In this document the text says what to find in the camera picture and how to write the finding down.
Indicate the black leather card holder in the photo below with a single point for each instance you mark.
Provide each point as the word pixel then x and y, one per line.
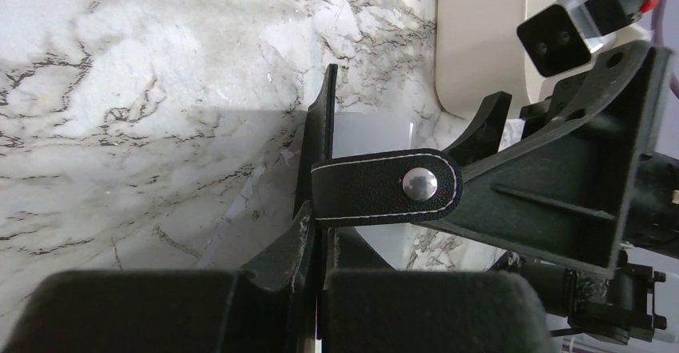
pixel 400 186

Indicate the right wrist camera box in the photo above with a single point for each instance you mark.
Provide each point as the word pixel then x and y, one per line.
pixel 568 33

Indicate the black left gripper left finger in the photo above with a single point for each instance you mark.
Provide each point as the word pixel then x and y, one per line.
pixel 267 305

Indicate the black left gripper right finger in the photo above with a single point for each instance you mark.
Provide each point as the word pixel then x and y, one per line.
pixel 368 306

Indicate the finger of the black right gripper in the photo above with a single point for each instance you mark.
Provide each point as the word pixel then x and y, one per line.
pixel 483 134

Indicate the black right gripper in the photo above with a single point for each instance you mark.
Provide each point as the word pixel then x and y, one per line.
pixel 585 179

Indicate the cream oblong plastic tray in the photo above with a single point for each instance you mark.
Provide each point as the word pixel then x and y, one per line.
pixel 478 53

